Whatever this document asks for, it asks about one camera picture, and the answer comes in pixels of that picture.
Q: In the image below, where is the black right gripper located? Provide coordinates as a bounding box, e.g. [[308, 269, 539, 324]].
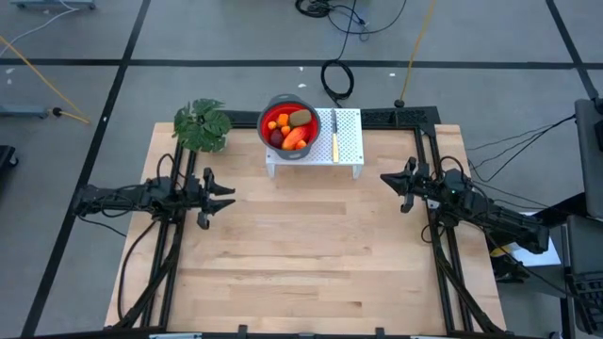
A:
[[379, 156, 442, 214]]

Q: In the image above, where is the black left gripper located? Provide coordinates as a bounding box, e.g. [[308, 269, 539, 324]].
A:
[[187, 167, 236, 231]]

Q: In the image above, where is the knife with cream handle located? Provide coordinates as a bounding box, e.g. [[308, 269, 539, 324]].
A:
[[331, 107, 340, 165]]

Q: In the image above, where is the red orange pepper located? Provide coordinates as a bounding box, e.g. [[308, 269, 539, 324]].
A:
[[281, 125, 311, 152]]

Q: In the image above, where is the brown green kiwi fruit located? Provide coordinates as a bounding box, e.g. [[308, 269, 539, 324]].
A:
[[287, 108, 313, 128]]

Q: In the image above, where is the white perforated shelf riser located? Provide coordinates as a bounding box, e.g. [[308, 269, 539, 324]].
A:
[[265, 107, 366, 181]]

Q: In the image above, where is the green potted plant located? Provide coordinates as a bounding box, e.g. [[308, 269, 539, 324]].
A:
[[171, 97, 233, 154]]

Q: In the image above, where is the red grey collapsible colander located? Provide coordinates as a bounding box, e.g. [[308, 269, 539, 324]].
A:
[[256, 93, 322, 161]]

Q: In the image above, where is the white box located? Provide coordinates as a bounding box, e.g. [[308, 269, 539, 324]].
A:
[[497, 211, 564, 268]]

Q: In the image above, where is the grey cabinet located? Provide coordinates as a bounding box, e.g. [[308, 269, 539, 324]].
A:
[[573, 97, 603, 220]]

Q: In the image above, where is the dark desk with keyboard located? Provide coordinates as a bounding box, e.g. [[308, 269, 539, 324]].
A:
[[562, 214, 603, 335]]

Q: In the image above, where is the grey floor bar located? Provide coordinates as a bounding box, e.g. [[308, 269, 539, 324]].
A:
[[0, 104, 49, 119]]

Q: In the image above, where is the black wheeled stand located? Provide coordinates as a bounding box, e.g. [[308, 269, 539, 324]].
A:
[[0, 144, 20, 171]]

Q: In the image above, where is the grey cart base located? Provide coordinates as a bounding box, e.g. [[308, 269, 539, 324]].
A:
[[8, 0, 98, 11]]

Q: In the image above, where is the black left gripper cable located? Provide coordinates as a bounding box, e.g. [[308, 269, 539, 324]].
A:
[[155, 153, 187, 187]]

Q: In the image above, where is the coiled black floor cable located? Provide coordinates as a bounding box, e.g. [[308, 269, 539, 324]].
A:
[[319, 0, 359, 108]]

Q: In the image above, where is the black arm base cable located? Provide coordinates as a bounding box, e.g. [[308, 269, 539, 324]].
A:
[[116, 218, 161, 321]]

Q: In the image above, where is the yellow floor cord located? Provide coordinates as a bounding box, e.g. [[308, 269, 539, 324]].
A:
[[0, 36, 91, 126]]

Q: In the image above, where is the tangled black cable bundle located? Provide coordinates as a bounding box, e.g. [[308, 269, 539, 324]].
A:
[[294, 0, 409, 37]]

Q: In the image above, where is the white floor cable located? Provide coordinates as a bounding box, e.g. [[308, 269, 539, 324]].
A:
[[0, 7, 81, 46]]

